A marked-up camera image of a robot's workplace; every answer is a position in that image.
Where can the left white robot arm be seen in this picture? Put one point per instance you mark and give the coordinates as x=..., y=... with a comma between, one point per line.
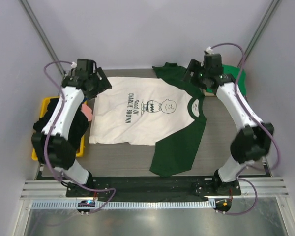
x=52, y=146

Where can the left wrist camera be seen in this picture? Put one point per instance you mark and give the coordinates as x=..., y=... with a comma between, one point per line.
x=73, y=65

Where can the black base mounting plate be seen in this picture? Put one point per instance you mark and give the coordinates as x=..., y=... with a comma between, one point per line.
x=155, y=189

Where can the right aluminium corner post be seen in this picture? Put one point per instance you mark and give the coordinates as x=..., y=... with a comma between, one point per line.
x=267, y=16

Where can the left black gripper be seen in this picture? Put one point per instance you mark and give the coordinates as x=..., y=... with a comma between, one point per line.
x=103, y=84

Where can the white and green raglan t-shirt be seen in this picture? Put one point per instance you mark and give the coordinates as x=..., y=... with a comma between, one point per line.
x=163, y=112

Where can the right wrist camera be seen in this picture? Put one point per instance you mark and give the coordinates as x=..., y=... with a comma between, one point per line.
x=209, y=51

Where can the slotted cable duct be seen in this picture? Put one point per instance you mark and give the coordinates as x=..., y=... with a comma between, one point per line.
x=89, y=204

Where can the aluminium extrusion rail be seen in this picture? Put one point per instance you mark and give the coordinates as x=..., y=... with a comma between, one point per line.
x=265, y=186

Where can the folded beige t-shirt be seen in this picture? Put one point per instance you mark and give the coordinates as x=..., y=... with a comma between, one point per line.
x=208, y=93

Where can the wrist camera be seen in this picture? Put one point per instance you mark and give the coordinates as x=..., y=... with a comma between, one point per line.
x=73, y=65
x=209, y=51

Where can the left aluminium corner post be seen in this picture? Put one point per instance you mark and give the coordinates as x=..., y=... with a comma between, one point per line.
x=38, y=28

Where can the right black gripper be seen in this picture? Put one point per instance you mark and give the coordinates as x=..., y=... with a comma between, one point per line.
x=193, y=67

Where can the aluminium corner post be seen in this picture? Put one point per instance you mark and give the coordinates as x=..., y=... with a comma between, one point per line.
x=267, y=16
x=38, y=28

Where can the black t-shirt in bin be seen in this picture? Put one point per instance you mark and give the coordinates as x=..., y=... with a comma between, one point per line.
x=78, y=127

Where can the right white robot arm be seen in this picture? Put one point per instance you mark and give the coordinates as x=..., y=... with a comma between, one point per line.
x=253, y=139

